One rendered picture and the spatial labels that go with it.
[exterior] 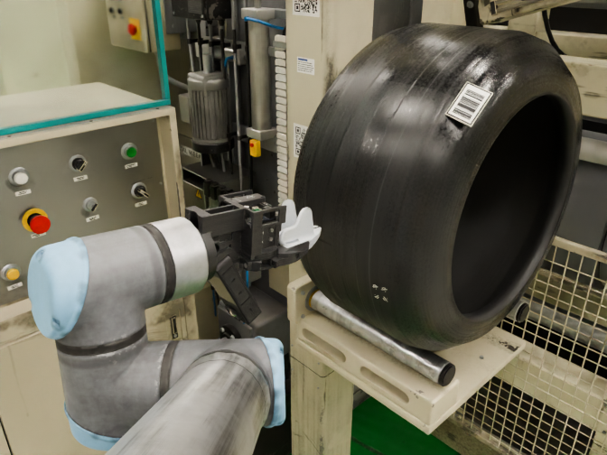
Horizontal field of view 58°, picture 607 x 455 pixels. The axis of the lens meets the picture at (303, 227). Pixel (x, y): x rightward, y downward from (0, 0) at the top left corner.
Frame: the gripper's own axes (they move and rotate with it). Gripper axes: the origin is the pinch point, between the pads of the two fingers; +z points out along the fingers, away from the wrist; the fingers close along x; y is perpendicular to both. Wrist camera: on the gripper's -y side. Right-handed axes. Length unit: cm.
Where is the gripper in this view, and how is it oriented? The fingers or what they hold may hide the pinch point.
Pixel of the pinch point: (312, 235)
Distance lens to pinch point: 77.4
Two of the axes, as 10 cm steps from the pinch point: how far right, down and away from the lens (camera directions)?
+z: 7.3, -1.9, 6.6
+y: 0.9, -9.3, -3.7
